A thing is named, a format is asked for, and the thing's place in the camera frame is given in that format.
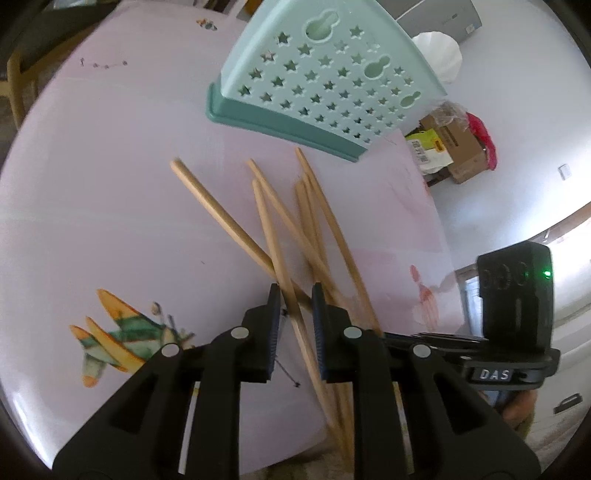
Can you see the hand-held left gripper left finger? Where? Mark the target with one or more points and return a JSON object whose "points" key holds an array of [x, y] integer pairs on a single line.
{"points": [[275, 314]]}

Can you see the clear plastic bag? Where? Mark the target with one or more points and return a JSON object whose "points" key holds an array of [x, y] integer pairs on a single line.
{"points": [[450, 110]]}

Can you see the bundle of wooden chopsticks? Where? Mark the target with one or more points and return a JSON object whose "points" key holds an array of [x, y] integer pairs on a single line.
{"points": [[207, 199]]}

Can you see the white and yellow rice bag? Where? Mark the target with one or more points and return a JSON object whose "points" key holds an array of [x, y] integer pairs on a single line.
{"points": [[429, 152]]}

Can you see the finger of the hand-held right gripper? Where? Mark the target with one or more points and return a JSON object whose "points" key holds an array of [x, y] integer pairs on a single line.
{"points": [[443, 340]]}

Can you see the white wall socket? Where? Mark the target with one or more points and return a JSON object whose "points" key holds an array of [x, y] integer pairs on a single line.
{"points": [[564, 171]]}

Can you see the red bag on box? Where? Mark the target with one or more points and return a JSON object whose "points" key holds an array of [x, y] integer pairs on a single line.
{"points": [[482, 134]]}

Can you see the person's right hand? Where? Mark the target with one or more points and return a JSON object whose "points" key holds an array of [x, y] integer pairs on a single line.
{"points": [[519, 410]]}

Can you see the wooden chair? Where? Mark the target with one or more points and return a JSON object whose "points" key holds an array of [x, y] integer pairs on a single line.
{"points": [[18, 83]]}

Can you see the brown cardboard box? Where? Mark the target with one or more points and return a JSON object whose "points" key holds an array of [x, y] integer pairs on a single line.
{"points": [[461, 147]]}

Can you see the green star-cutout utensil holder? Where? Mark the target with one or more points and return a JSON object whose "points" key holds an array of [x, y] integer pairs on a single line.
{"points": [[323, 69]]}

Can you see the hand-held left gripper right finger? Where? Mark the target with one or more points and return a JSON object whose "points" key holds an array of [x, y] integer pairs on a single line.
{"points": [[318, 323]]}

